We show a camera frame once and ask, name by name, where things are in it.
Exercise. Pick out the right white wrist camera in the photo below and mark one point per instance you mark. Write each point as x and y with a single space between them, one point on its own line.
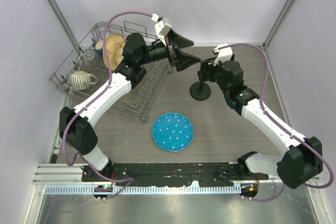
223 52

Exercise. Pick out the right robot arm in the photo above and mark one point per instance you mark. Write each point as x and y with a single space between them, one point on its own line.
299 158

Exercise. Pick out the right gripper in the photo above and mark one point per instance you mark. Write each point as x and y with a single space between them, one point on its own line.
212 77

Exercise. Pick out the white slotted cable duct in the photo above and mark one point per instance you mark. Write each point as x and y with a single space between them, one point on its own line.
101 190

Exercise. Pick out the black phone stand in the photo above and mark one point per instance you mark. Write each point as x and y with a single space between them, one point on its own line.
200 90

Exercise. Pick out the striped ceramic mug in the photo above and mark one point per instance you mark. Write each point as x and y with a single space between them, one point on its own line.
81 80

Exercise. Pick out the blue polka dot plate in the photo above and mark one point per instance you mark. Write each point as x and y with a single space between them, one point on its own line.
172 132

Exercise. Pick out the blue ceramic cup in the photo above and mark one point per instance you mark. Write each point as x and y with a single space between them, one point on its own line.
99 47

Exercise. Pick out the beige bird plate rear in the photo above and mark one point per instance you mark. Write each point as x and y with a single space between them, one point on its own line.
113 42

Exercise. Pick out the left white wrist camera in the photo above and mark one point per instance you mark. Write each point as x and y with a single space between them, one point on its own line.
162 27

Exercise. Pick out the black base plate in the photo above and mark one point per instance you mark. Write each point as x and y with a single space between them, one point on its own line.
180 174

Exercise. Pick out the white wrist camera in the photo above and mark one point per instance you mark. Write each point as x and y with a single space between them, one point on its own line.
162 27
223 52

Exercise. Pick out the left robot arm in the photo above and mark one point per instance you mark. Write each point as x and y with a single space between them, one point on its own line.
76 125

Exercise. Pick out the black smartphone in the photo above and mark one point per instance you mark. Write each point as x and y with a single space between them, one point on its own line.
207 64

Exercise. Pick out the clear drinking glass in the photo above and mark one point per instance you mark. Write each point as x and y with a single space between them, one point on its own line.
91 60

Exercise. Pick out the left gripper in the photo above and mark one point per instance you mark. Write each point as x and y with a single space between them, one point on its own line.
181 60

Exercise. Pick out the beige bird plate front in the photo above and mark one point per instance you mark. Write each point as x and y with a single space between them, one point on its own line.
117 56

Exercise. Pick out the beige bird plate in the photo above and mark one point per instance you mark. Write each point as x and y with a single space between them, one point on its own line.
113 42
117 56

